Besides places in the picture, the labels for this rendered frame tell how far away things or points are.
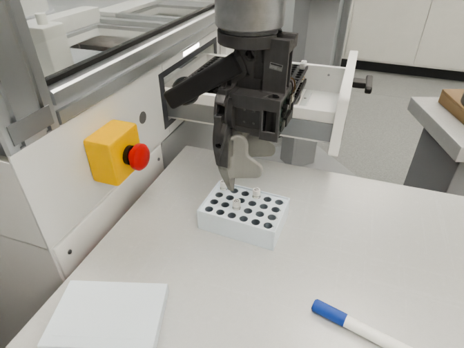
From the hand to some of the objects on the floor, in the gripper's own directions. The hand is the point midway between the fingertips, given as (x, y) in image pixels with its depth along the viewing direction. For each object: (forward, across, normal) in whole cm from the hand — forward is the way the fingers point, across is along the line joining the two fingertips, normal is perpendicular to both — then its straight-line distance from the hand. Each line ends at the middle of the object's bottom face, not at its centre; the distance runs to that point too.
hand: (232, 173), depth 50 cm
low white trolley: (+86, -10, -12) cm, 87 cm away
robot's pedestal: (+86, +59, -45) cm, 113 cm away
